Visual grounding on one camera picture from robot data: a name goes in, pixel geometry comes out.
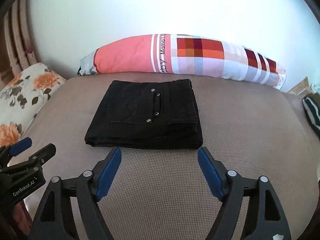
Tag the black pants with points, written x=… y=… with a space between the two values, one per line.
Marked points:
x=147 y=115

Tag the dark striped folded garment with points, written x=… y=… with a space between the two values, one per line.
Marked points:
x=311 y=105

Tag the pink beige curtain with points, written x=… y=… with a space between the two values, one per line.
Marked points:
x=17 y=52

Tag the beige woven bed mat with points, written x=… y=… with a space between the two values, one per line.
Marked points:
x=253 y=129

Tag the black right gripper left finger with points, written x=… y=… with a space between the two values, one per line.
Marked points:
x=54 y=216

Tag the orange floral white pillow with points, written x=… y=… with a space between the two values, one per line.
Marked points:
x=23 y=97

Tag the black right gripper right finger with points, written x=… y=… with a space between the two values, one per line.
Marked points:
x=265 y=217

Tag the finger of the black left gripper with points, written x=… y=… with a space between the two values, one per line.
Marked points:
x=41 y=154
x=7 y=152

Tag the pink striped long pillow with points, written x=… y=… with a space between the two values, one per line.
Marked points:
x=186 y=55

